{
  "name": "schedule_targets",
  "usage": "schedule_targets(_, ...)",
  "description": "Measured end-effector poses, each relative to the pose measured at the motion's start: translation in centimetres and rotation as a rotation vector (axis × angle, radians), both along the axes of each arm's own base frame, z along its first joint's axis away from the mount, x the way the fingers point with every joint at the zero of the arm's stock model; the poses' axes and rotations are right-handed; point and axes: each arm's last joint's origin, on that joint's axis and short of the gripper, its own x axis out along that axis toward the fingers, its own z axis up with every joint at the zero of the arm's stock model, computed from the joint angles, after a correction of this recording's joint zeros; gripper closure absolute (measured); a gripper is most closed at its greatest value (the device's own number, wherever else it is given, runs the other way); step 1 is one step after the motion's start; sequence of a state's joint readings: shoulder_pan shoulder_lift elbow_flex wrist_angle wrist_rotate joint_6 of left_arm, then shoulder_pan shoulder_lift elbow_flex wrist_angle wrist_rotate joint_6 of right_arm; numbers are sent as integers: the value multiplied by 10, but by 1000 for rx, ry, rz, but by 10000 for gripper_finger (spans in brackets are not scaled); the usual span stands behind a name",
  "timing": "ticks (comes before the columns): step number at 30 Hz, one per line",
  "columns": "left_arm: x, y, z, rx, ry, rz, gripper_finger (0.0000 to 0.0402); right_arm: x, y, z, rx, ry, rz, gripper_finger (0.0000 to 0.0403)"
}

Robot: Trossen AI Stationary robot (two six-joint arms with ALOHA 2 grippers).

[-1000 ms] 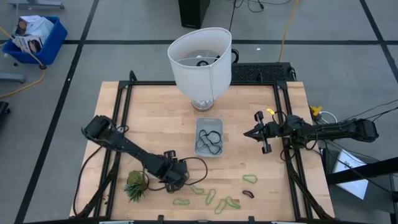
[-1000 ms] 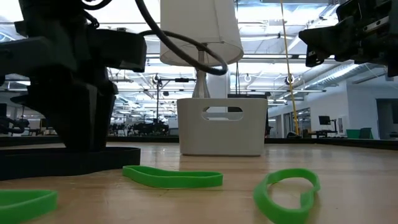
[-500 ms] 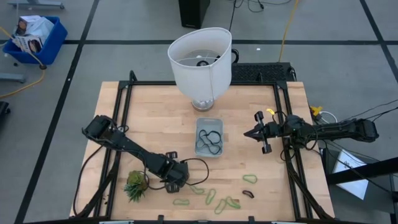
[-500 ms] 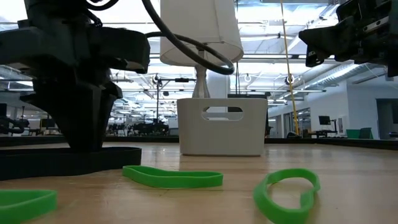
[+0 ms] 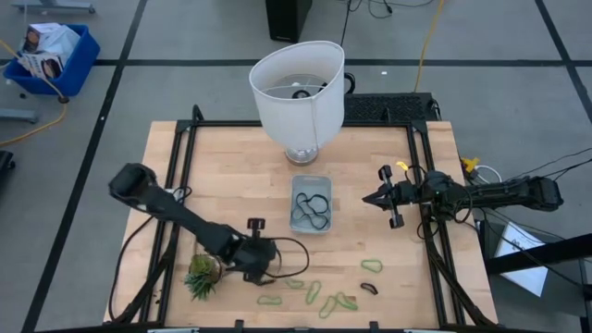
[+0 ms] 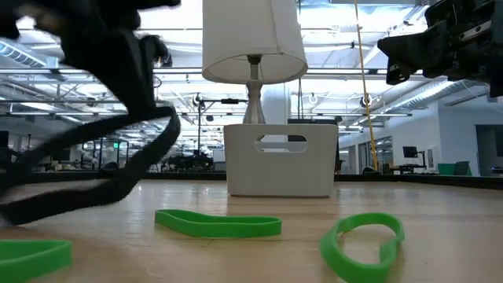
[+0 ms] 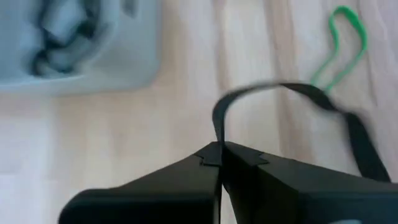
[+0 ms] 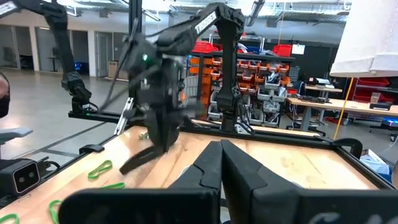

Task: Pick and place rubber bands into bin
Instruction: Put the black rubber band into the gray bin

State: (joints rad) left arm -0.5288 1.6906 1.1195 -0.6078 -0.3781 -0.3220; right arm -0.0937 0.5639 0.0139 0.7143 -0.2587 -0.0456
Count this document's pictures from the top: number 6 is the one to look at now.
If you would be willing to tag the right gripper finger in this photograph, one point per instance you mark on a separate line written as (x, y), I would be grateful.
(399, 74)
(420, 51)

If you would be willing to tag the green chair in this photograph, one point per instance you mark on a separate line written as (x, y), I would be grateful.
(446, 169)
(463, 168)

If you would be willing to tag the black table edge rail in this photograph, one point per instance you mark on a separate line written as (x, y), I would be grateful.
(393, 177)

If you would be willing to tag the white plastic bin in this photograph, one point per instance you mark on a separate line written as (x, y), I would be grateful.
(243, 177)

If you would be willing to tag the green rubber band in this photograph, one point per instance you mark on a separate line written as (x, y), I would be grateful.
(328, 251)
(220, 228)
(31, 255)

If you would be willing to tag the black frame workstation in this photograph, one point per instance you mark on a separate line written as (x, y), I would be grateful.
(103, 153)

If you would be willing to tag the black rubber band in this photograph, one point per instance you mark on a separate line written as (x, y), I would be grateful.
(78, 202)

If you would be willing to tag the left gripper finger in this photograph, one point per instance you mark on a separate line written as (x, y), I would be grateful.
(129, 78)
(157, 49)

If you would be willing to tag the black computer monitor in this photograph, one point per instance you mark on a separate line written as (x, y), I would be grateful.
(410, 152)

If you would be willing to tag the black office chair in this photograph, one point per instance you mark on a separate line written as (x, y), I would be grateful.
(370, 171)

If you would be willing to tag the yellow hanging pole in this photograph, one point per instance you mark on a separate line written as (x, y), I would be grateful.
(363, 78)

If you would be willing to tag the white shade table lamp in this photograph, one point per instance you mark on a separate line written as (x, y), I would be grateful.
(251, 31)

